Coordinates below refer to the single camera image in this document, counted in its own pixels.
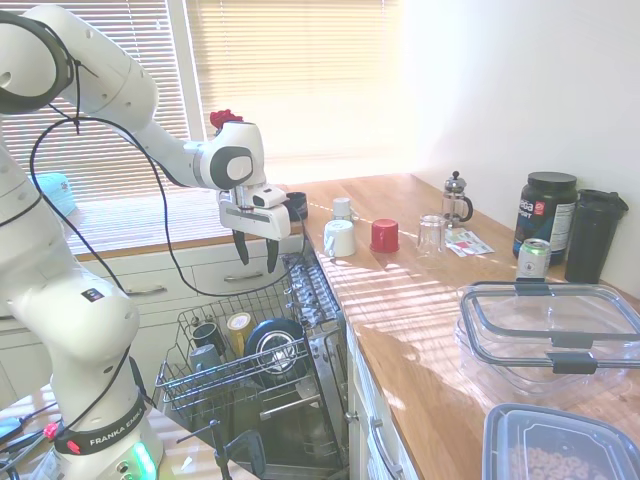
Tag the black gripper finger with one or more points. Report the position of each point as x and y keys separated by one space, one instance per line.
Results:
x=272 y=255
x=242 y=247

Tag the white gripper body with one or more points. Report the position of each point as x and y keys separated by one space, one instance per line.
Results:
x=257 y=220

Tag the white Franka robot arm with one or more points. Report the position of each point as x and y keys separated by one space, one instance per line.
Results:
x=100 y=75

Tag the grey tined dishwasher rack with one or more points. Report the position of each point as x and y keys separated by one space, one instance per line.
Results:
x=312 y=295

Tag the white ceramic mug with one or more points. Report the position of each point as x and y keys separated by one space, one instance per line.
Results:
x=342 y=241

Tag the yellow mug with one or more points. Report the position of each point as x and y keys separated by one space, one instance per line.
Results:
x=239 y=330

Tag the black mug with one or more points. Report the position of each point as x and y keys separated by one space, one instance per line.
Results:
x=206 y=334

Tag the small black jar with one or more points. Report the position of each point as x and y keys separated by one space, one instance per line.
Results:
x=299 y=202

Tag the dark blue bowl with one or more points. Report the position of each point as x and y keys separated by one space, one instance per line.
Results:
x=270 y=332

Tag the red flowers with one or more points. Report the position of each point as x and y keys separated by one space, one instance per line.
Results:
x=223 y=118

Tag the red plastic cup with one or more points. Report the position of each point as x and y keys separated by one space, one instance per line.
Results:
x=384 y=236

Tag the wide wooden window blind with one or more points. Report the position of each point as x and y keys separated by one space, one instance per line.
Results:
x=300 y=75

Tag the clear drinking glass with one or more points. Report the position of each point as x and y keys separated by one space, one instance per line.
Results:
x=431 y=240

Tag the metal cabinet knob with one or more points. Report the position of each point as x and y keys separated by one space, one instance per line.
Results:
x=351 y=416

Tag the open dishwasher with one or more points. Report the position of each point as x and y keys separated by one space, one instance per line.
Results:
x=300 y=435

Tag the glass French press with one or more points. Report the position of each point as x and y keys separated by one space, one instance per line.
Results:
x=455 y=202

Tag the teal baseball cap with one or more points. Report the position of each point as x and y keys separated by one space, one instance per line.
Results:
x=55 y=192

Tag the printed paper leaflets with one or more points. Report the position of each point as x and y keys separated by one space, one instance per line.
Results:
x=470 y=245

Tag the narrow wooden window blind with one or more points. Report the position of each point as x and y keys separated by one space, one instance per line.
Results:
x=145 y=25

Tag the white green drink can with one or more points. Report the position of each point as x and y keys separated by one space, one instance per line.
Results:
x=534 y=260

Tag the red clip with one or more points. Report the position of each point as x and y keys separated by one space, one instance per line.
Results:
x=51 y=431

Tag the clear lidded storage container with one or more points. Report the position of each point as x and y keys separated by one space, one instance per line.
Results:
x=540 y=320

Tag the black protein powder tub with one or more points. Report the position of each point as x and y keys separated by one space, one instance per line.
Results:
x=545 y=215

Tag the black flat device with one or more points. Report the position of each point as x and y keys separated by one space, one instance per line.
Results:
x=10 y=426

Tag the black shaker bottle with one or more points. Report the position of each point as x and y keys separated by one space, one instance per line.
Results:
x=594 y=235

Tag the grey plastic container with cereal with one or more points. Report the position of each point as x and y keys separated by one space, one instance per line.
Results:
x=560 y=445

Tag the white black wrist camera box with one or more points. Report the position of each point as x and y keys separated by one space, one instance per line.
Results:
x=269 y=196

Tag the black camera stand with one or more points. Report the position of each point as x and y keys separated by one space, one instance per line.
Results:
x=220 y=450

